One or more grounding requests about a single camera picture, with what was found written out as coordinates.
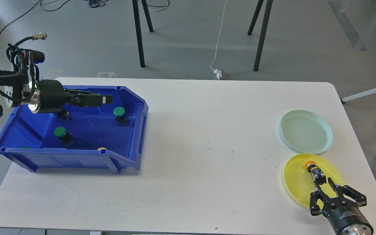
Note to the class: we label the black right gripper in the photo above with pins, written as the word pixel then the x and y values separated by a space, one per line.
pixel 348 217

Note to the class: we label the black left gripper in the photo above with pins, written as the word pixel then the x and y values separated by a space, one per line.
pixel 50 97

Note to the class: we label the yellow push button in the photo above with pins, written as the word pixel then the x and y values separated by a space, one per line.
pixel 317 174

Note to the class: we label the green button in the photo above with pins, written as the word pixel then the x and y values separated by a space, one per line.
pixel 121 117
pixel 64 136

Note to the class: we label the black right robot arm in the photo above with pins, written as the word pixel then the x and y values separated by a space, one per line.
pixel 317 201

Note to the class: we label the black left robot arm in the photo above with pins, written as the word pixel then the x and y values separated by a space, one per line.
pixel 22 86

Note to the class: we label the yellow plate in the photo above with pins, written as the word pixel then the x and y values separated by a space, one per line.
pixel 299 181

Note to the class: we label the light green plate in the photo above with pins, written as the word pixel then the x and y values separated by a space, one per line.
pixel 306 132

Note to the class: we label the blue plastic bin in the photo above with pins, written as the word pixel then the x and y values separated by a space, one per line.
pixel 27 139

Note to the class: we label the left black tripod legs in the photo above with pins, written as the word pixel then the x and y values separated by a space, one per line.
pixel 137 22

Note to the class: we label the black tripod legs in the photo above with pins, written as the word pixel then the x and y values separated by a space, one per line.
pixel 137 22
pixel 263 31

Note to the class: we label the right black tripod legs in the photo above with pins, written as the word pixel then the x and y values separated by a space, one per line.
pixel 263 31

